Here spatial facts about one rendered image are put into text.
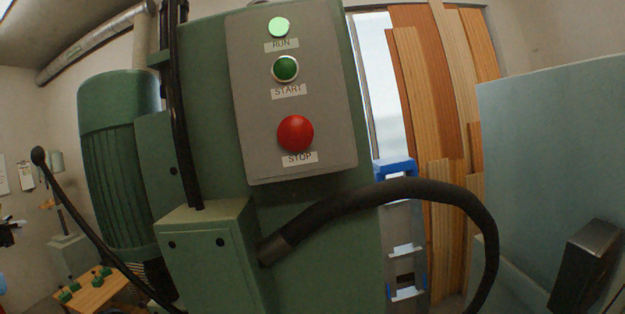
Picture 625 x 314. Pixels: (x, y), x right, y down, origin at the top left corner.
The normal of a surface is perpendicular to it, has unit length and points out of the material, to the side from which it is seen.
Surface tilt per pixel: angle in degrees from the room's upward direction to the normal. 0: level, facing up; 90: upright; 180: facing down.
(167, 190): 90
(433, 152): 87
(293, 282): 90
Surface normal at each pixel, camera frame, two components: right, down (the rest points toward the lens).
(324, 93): 0.05, 0.04
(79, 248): 0.98, -0.16
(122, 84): 0.77, -0.10
